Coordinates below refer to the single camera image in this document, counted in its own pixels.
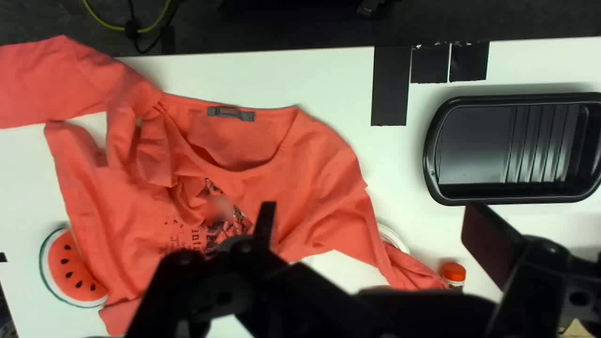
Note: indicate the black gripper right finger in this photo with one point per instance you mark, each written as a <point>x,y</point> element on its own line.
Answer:
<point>533,275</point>

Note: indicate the watermelon slice toy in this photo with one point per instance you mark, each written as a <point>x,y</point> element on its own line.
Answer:
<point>69,270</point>

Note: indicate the orange sauce bottle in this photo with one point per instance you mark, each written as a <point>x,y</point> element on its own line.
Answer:
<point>452,274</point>

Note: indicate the black plastic tray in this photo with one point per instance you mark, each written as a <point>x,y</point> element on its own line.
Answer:
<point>510,150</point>

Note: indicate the long black tape strip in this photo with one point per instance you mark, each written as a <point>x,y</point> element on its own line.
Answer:
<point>392,88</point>

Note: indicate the coral red long-sleeve shirt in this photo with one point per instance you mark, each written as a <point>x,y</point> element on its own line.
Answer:
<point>294,157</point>

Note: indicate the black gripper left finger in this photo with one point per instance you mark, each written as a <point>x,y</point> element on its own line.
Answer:
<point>189,294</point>

